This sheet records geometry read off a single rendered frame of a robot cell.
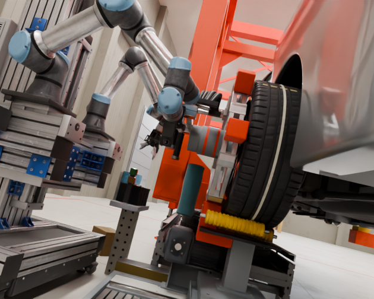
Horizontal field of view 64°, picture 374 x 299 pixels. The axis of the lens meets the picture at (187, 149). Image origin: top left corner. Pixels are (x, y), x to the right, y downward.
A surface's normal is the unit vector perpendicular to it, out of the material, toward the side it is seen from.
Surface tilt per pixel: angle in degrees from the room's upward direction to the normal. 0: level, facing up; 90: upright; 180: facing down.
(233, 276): 90
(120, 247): 90
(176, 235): 90
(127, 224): 90
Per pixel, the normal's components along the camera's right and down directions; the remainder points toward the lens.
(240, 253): -0.02, -0.17
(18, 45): -0.39, -0.17
